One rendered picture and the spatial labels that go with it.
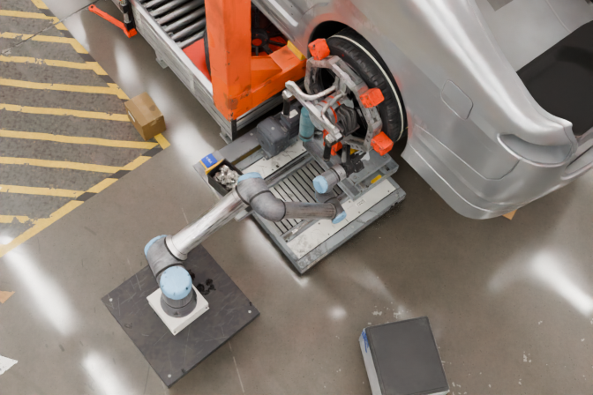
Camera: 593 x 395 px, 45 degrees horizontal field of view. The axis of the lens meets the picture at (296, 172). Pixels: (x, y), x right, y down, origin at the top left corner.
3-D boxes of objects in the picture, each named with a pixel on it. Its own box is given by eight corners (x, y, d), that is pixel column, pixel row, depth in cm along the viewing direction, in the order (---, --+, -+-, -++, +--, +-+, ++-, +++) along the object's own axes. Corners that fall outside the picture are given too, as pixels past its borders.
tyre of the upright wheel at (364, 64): (389, 140, 425) (444, 114, 363) (359, 161, 417) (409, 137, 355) (327, 46, 423) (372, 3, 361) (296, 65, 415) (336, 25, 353)
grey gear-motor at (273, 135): (323, 137, 463) (327, 107, 432) (271, 172, 449) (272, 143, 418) (305, 118, 469) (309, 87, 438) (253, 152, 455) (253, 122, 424)
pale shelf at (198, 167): (262, 205, 399) (262, 203, 397) (237, 222, 394) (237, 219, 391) (217, 152, 414) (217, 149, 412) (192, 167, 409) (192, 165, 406)
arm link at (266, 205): (272, 212, 336) (353, 213, 389) (259, 190, 341) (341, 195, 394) (256, 227, 341) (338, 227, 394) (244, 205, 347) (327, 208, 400)
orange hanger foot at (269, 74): (321, 66, 435) (326, 29, 405) (251, 109, 418) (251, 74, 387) (304, 48, 441) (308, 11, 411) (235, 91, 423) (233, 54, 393)
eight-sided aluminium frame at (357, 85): (372, 161, 398) (388, 106, 351) (363, 167, 396) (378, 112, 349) (311, 95, 417) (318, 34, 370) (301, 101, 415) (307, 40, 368)
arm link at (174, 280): (169, 312, 360) (167, 300, 345) (156, 283, 368) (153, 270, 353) (198, 300, 365) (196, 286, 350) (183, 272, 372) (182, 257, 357)
